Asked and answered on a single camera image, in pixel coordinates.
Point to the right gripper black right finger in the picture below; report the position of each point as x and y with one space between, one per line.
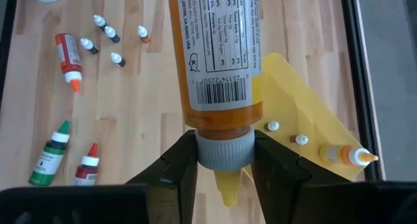
286 198

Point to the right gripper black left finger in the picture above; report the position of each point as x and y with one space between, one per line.
169 198

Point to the large yellow food colouring bottle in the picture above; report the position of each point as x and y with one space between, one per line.
221 54
355 155

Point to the large red food colouring bottle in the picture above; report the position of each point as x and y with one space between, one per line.
87 172

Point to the large green food colouring bottle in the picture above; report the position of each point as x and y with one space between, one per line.
49 159

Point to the large orange food colouring bottle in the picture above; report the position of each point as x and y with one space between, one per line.
68 54

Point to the yellow translucent plastic bin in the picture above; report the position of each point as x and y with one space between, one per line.
293 93

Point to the small orange dropper bottle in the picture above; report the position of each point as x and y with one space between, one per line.
142 32

